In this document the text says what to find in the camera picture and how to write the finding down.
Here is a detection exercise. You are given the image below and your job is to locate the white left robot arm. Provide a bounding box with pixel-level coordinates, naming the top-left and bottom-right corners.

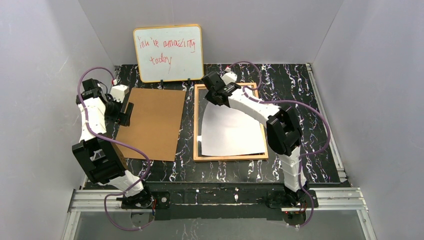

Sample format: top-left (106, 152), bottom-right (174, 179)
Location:
top-left (72, 78), bottom-right (144, 198)

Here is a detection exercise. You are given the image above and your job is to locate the orange rimmed whiteboard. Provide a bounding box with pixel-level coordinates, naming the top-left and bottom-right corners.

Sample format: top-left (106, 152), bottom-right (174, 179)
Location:
top-left (133, 24), bottom-right (204, 83)

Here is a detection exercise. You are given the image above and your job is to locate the aluminium front rail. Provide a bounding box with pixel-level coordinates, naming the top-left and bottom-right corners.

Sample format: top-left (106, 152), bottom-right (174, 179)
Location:
top-left (68, 187), bottom-right (368, 212)

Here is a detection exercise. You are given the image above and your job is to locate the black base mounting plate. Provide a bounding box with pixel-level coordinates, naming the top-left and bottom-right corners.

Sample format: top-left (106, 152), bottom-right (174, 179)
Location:
top-left (119, 187), bottom-right (319, 222)

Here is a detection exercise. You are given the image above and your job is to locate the light wooden picture frame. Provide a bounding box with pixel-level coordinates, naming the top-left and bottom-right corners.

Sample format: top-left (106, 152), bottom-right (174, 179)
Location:
top-left (193, 84), bottom-right (269, 162)

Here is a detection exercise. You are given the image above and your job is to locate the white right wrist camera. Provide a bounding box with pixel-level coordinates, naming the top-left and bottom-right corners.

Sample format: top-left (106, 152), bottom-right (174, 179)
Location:
top-left (221, 71), bottom-right (238, 85)

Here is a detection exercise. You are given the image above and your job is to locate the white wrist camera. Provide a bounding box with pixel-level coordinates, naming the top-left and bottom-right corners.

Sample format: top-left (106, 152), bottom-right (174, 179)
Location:
top-left (109, 84), bottom-right (130, 103)
top-left (221, 71), bottom-right (238, 85)

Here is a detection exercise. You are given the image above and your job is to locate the colour street photo print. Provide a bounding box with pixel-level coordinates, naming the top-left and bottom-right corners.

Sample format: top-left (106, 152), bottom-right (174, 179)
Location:
top-left (200, 102), bottom-right (266, 157)

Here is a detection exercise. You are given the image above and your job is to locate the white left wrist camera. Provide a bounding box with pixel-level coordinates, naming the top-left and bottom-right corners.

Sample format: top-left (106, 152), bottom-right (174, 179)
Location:
top-left (109, 84), bottom-right (130, 103)

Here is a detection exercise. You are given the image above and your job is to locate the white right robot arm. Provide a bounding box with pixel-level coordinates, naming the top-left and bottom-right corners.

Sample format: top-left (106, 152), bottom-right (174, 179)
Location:
top-left (201, 71), bottom-right (306, 192)

